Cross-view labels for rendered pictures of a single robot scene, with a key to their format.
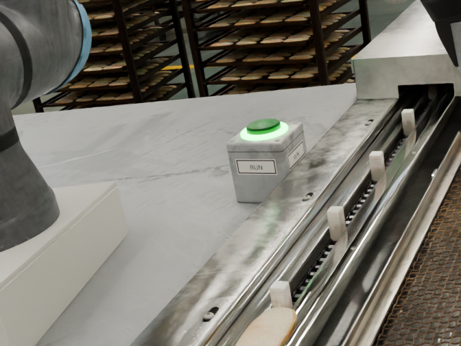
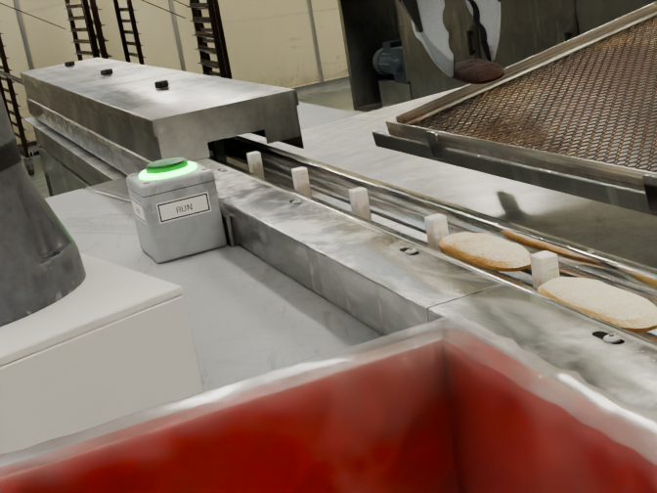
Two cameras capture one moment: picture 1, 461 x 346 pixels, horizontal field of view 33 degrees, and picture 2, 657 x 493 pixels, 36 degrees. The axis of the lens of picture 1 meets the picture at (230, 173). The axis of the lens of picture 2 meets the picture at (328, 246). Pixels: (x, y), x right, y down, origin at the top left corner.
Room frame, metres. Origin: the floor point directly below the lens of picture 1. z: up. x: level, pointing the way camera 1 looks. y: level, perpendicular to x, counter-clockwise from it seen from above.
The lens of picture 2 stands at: (0.14, 0.60, 1.07)
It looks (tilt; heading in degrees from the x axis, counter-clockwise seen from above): 16 degrees down; 310
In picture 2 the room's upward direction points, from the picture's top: 9 degrees counter-clockwise
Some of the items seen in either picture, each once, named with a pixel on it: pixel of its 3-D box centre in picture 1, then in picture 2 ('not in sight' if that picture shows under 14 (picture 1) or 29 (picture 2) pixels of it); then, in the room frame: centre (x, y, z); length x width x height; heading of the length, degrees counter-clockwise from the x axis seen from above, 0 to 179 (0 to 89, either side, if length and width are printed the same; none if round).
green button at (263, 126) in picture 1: (263, 130); (167, 170); (0.86, -0.05, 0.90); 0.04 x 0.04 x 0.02
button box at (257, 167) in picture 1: (273, 175); (182, 226); (0.86, -0.05, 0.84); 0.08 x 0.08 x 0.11; 60
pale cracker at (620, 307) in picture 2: not in sight; (597, 298); (0.38, 0.08, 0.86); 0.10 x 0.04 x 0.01; 150
